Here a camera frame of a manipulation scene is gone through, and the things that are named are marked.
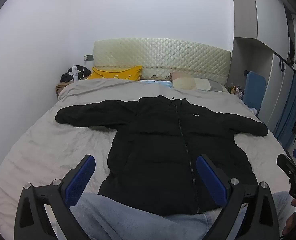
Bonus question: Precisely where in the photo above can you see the light blue jeans legs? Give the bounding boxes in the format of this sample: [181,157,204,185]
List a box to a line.
[69,191,296,240]

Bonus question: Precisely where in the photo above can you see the wall socket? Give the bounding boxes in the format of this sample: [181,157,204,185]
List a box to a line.
[84,54,94,61]

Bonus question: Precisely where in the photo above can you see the white bottle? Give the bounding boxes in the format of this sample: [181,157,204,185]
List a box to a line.
[72,65,79,82]

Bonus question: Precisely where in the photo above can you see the grey bed duvet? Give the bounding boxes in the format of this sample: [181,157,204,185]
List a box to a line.
[0,78,292,238]

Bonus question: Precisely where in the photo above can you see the light blue bed sheet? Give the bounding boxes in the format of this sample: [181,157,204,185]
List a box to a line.
[140,80,173,88]

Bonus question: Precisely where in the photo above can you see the black bag on nightstand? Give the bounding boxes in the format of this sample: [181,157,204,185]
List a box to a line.
[60,65,91,83]

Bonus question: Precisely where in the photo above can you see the grey white wardrobe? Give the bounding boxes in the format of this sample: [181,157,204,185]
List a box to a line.
[227,0,296,131]

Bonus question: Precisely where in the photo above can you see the wooden nightstand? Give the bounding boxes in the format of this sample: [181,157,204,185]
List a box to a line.
[55,81,73,97]

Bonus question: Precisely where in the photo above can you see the person right hand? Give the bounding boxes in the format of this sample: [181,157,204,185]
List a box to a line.
[282,199,296,236]

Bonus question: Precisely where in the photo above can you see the yellow pillow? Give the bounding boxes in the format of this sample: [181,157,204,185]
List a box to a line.
[87,66,143,81]

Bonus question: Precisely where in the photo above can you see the cream quilted headboard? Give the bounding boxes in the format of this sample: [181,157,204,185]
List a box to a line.
[93,38,231,85]

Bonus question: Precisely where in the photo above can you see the blue curtain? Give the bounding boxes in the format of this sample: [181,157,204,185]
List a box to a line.
[273,71,296,150]

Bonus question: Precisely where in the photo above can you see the beige pillow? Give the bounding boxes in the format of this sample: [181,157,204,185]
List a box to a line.
[171,72,211,92]

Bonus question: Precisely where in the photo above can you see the black puffer jacket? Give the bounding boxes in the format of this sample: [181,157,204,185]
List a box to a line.
[55,96,268,216]

